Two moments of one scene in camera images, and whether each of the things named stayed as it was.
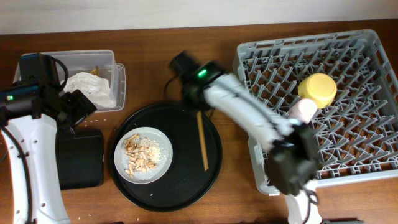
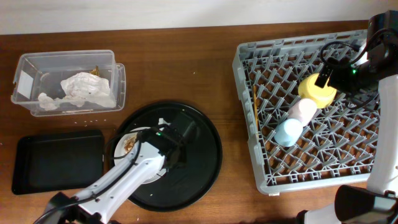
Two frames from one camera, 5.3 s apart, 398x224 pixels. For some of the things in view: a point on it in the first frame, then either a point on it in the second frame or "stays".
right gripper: (185, 99) -> (339, 68)
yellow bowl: (318, 87) stays
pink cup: (303, 110) stays
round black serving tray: (186, 182) stays
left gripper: (81, 104) -> (182, 158)
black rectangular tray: (81, 159) stays
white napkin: (95, 88) stays
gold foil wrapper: (95, 71) stays
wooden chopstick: (203, 141) -> (255, 97)
